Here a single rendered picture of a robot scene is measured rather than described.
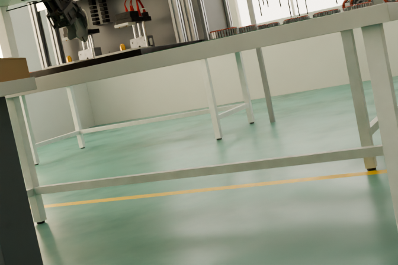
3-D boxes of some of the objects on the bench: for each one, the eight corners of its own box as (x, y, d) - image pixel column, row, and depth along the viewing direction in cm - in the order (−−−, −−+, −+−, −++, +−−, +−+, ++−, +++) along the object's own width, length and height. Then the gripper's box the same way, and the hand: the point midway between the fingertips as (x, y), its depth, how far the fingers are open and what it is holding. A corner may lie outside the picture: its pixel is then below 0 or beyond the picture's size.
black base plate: (141, 55, 212) (140, 48, 211) (-8, 87, 240) (-10, 81, 240) (202, 45, 254) (201, 39, 253) (68, 73, 282) (67, 68, 282)
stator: (211, 42, 247) (209, 32, 246) (241, 36, 245) (239, 26, 245) (208, 42, 236) (206, 32, 235) (238, 36, 234) (237, 25, 234)
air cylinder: (96, 61, 260) (93, 47, 259) (80, 64, 263) (77, 51, 262) (103, 60, 264) (100, 46, 264) (87, 63, 267) (85, 49, 267)
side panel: (208, 44, 254) (192, -40, 251) (202, 45, 255) (185, -39, 252) (236, 39, 279) (221, -37, 276) (229, 41, 280) (214, -36, 277)
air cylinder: (148, 49, 249) (145, 35, 248) (132, 53, 252) (129, 39, 252) (155, 48, 253) (152, 34, 253) (138, 52, 257) (135, 38, 256)
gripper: (33, -1, 206) (66, 54, 217) (55, -7, 202) (88, 50, 213) (45, -14, 212) (77, 40, 224) (67, -21, 208) (99, 35, 219)
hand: (84, 37), depth 220 cm, fingers closed
